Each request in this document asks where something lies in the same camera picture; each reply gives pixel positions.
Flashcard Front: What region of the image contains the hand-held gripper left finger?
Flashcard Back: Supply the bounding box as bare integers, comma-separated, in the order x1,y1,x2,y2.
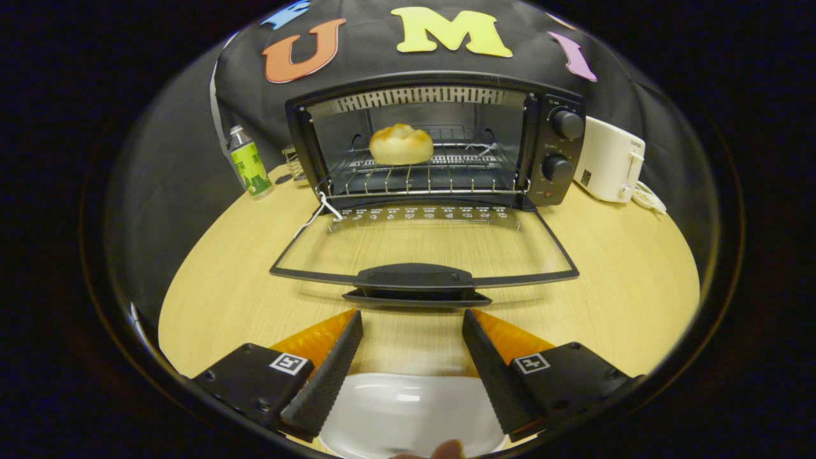
190,309,364,444

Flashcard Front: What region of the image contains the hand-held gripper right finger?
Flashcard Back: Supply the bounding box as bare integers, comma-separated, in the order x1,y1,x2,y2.
462,308,645,444

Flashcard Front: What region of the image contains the black toaster oven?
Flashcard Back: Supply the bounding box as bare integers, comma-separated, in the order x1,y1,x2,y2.
269,70,587,310

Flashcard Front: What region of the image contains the golden bread roll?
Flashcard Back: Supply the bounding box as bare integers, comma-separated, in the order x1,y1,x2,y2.
368,123,435,166

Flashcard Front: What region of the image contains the white toaster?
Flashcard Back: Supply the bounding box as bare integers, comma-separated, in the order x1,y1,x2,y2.
574,116,646,204

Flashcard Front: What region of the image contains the white plate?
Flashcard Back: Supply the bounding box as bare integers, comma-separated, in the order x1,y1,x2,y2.
319,373,511,459

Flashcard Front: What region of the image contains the green label drink bottle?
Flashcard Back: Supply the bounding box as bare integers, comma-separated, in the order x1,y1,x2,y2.
228,125,273,198

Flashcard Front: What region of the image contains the white string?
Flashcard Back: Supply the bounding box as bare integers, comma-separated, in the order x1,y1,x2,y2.
292,191,345,242

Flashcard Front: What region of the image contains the small metal wire rack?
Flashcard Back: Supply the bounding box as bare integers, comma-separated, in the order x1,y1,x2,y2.
282,145,308,186

